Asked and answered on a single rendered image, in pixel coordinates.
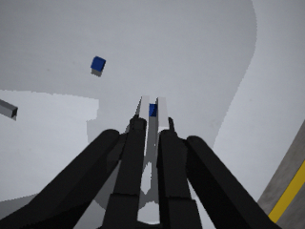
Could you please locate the small blue cube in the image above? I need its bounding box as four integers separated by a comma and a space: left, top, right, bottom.
149, 104, 157, 117
91, 56, 106, 72

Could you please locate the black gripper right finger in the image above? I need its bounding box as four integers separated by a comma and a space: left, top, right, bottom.
155, 96, 282, 229

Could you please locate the dark grey rectangular block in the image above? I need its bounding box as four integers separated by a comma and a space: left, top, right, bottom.
0, 99, 18, 118

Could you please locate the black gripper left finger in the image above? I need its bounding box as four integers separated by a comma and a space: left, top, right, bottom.
0, 95, 150, 229

